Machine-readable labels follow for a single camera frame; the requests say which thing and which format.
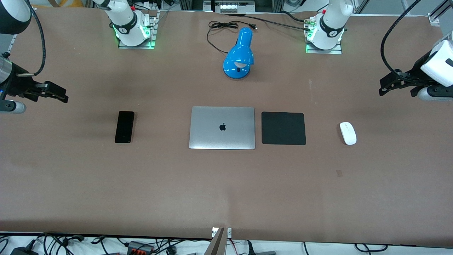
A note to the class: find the black smartphone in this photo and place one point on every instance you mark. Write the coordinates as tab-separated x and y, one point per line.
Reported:
124	126

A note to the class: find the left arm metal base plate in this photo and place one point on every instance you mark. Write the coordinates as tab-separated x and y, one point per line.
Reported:
324	51

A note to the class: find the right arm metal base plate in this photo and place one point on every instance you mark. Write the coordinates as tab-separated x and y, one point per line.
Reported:
154	24

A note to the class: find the blue desk lamp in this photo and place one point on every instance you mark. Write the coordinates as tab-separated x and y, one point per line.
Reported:
239	53

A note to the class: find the black mouse pad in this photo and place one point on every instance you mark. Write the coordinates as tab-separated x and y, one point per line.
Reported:
283	128

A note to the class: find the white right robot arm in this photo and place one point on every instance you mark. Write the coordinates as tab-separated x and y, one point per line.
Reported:
127	24

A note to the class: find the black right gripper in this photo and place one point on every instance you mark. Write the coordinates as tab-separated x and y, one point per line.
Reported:
16	83

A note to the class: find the white computer mouse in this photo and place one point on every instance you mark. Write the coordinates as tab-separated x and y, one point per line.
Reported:
348	133

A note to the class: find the black plug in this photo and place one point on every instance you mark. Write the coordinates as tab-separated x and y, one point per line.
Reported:
250	248

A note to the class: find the aluminium frame profile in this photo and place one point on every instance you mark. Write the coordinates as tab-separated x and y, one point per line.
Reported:
439	14

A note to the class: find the black power adapter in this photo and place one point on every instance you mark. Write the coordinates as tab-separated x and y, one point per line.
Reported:
23	251

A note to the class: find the metal socket box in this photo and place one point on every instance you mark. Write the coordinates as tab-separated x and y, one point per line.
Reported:
233	7

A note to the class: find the silver closed laptop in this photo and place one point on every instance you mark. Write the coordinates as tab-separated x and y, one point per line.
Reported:
222	128

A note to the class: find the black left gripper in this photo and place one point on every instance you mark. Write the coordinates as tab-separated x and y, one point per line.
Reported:
416	74

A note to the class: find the white metal bracket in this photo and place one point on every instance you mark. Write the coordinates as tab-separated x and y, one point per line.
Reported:
229	232

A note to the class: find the black orange connector block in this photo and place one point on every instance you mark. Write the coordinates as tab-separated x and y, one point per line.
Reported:
139	247

